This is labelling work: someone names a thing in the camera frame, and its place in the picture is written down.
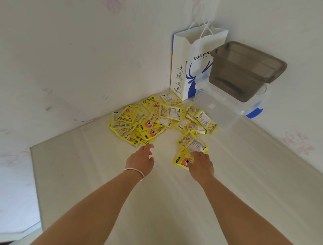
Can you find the person's right hand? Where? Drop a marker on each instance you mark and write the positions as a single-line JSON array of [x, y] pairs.
[[203, 169]]

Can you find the person's left hand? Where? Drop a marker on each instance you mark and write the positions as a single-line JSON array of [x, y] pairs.
[[141, 161]]

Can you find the person's left forearm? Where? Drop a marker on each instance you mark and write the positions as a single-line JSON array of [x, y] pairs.
[[88, 214]]

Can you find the person's right forearm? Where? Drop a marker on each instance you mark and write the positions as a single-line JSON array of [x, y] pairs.
[[239, 217]]

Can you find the clear plastic storage box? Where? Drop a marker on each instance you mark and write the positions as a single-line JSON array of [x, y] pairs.
[[217, 108]]

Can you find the white paper bag blue deer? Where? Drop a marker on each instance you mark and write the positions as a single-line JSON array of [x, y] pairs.
[[184, 65]]

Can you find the light wooden table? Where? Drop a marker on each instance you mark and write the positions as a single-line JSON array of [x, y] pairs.
[[252, 189]]

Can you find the grey translucent plastic box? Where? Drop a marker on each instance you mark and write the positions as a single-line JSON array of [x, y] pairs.
[[239, 75]]

